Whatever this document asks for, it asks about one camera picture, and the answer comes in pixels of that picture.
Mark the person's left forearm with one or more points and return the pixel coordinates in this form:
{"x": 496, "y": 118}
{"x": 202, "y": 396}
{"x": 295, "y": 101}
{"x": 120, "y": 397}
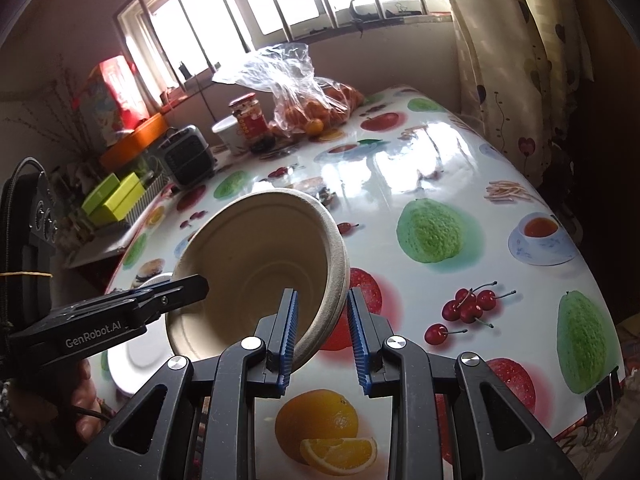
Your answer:
{"x": 30, "y": 452}

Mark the cream patterned curtain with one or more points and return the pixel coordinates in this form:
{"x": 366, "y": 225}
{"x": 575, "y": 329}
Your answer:
{"x": 510, "y": 60}

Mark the red colourful gift box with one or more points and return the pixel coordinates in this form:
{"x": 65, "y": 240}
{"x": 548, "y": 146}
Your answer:
{"x": 112, "y": 97}

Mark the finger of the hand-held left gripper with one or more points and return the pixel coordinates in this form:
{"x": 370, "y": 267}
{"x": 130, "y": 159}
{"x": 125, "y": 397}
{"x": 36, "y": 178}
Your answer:
{"x": 140, "y": 290}
{"x": 185, "y": 290}

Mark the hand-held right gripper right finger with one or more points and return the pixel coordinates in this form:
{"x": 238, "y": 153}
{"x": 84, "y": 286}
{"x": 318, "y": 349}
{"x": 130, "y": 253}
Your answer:
{"x": 359, "y": 345}

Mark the red-lidded jar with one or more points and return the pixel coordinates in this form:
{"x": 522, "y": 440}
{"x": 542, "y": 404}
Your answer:
{"x": 248, "y": 120}

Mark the clear bag of oranges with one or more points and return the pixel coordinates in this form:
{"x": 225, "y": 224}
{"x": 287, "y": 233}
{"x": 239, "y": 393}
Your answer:
{"x": 290, "y": 85}

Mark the orange fruit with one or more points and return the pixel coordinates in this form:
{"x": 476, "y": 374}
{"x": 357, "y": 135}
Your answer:
{"x": 315, "y": 126}

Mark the orange storage box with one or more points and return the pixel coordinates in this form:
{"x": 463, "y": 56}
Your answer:
{"x": 135, "y": 142}

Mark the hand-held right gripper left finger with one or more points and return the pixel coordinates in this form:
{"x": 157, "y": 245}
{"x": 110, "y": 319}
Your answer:
{"x": 288, "y": 340}

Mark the printed food tablecloth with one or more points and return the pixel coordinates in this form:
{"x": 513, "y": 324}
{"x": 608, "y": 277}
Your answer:
{"x": 450, "y": 185}

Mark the grey ribbed tray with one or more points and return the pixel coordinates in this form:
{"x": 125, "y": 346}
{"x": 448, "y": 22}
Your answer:
{"x": 150, "y": 201}

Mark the lime green box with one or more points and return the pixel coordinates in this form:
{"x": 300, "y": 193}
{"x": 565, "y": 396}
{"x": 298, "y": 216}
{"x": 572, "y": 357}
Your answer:
{"x": 120, "y": 202}
{"x": 100, "y": 192}

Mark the white foam plate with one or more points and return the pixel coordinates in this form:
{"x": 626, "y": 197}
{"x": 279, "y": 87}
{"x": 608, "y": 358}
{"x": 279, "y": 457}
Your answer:
{"x": 135, "y": 365}

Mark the grey side shelf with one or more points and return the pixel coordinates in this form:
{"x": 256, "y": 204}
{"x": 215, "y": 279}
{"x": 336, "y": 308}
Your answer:
{"x": 100, "y": 247}

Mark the black hook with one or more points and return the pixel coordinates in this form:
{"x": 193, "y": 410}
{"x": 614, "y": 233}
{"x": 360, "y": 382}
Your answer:
{"x": 356, "y": 11}

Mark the person's left hand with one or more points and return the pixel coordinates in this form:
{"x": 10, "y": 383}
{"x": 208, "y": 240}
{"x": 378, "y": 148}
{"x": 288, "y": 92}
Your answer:
{"x": 85, "y": 395}

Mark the black binder clip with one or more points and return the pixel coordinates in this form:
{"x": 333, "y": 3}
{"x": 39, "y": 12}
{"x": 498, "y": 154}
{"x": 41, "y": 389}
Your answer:
{"x": 602, "y": 395}
{"x": 401, "y": 8}

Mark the small grey heater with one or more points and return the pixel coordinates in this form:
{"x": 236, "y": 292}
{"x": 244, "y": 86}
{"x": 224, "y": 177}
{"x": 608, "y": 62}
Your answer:
{"x": 187, "y": 157}

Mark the white plastic cup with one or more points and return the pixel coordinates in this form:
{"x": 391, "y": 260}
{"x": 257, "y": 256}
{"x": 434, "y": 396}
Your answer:
{"x": 226, "y": 136}

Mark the barred window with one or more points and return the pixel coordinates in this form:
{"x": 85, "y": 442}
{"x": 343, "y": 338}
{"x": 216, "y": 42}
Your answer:
{"x": 225, "y": 15}

